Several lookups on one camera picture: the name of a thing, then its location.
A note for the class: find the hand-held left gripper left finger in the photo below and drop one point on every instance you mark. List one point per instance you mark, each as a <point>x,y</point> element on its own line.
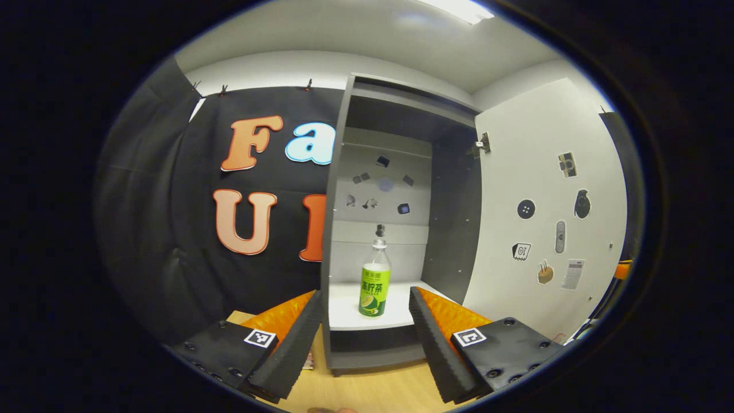
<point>298,344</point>

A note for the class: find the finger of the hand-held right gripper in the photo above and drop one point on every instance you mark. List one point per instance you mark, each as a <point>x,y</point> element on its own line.
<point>623,270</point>

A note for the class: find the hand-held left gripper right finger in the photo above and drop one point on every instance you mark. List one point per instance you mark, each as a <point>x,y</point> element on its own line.
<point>436,350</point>

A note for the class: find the green label drink bottle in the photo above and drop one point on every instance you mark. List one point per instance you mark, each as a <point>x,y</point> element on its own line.
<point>374,287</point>

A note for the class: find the dark grey cabinet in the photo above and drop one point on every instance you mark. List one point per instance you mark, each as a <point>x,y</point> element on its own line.
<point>453,229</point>

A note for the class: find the beige cabinet door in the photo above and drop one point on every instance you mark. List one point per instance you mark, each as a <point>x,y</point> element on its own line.
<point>516,172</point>

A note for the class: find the metal cabinet hinge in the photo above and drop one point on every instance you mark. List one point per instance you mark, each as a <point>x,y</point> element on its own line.
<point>483,142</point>

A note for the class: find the black backdrop cloth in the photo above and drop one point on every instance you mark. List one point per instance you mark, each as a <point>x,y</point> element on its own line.
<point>172,229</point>

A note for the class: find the ceiling light panel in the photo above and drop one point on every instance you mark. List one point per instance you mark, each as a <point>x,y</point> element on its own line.
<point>464,10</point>

